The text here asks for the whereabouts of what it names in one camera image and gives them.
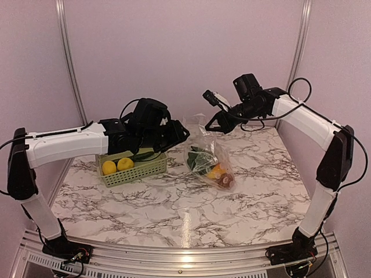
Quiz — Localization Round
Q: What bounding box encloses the clear zip top bag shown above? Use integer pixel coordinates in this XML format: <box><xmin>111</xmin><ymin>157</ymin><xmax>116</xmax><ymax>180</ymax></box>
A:
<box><xmin>183</xmin><ymin>114</ymin><xmax>235</xmax><ymax>191</ymax></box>

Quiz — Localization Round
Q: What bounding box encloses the pale green perforated basket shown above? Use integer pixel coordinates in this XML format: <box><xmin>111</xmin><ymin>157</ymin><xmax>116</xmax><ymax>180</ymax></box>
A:
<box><xmin>95</xmin><ymin>148</ymin><xmax>168</xmax><ymax>188</ymax></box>

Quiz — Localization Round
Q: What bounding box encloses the right aluminium corner post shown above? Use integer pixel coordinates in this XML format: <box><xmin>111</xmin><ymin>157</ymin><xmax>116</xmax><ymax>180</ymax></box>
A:
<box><xmin>275</xmin><ymin>0</ymin><xmax>314</xmax><ymax>128</ymax></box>

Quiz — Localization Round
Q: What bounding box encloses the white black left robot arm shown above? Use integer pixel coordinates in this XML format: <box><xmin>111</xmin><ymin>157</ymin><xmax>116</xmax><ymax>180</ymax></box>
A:
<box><xmin>6</xmin><ymin>98</ymin><xmax>190</xmax><ymax>258</ymax></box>

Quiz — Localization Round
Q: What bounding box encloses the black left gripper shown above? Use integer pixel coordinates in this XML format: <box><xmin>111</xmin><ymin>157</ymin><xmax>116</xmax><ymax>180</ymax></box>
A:
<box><xmin>138</xmin><ymin>119</ymin><xmax>190</xmax><ymax>153</ymax></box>

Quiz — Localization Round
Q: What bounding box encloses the aluminium front frame rail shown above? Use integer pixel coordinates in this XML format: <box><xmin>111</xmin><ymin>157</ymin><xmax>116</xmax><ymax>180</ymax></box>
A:
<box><xmin>17</xmin><ymin>228</ymin><xmax>348</xmax><ymax>278</ymax></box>

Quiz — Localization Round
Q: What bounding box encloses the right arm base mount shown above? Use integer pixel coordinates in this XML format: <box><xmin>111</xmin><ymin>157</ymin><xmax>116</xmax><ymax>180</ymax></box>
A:
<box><xmin>265</xmin><ymin>242</ymin><xmax>318</xmax><ymax>265</ymax></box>

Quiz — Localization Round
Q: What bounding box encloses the yellow lemon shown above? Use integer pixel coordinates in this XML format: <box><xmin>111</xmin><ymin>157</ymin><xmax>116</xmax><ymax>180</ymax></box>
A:
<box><xmin>117</xmin><ymin>158</ymin><xmax>134</xmax><ymax>171</ymax></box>
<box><xmin>101</xmin><ymin>160</ymin><xmax>117</xmax><ymax>175</ymax></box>

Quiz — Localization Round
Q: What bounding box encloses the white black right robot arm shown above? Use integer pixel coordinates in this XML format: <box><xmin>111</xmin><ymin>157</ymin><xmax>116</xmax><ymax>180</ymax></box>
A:
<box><xmin>203</xmin><ymin>74</ymin><xmax>355</xmax><ymax>264</ymax></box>

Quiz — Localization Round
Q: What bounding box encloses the green cucumber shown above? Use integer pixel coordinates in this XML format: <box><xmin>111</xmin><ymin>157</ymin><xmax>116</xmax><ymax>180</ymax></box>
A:
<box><xmin>110</xmin><ymin>151</ymin><xmax>155</xmax><ymax>162</ymax></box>

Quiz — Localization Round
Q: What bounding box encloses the left aluminium corner post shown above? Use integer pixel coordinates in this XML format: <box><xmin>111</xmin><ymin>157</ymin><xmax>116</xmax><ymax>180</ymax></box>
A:
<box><xmin>55</xmin><ymin>0</ymin><xmax>88</xmax><ymax>125</ymax></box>

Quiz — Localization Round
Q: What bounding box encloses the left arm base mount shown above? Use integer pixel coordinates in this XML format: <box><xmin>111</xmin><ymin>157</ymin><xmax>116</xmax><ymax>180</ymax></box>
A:
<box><xmin>42</xmin><ymin>236</ymin><xmax>93</xmax><ymax>264</ymax></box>

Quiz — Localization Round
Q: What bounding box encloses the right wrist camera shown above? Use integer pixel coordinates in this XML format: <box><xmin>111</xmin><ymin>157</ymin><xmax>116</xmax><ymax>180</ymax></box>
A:
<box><xmin>202</xmin><ymin>90</ymin><xmax>231</xmax><ymax>112</ymax></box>

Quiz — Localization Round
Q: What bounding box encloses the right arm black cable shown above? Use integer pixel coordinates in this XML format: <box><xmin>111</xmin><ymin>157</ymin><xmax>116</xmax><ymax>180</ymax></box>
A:
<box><xmin>240</xmin><ymin>77</ymin><xmax>368</xmax><ymax>192</ymax></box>

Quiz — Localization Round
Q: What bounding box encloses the aluminium corner post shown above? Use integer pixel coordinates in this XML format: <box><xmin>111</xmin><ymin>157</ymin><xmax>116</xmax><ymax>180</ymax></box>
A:
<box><xmin>55</xmin><ymin>0</ymin><xmax>88</xmax><ymax>125</ymax></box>
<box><xmin>275</xmin><ymin>0</ymin><xmax>314</xmax><ymax>128</ymax></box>

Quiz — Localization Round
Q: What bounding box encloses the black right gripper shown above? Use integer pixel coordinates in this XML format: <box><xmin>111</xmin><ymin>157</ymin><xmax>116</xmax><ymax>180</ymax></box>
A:
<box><xmin>205</xmin><ymin>100</ymin><xmax>264</xmax><ymax>134</ymax></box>

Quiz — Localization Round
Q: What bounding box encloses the green bok choy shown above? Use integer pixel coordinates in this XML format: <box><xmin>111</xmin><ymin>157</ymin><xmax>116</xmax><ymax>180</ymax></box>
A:
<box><xmin>186</xmin><ymin>146</ymin><xmax>218</xmax><ymax>175</ymax></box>

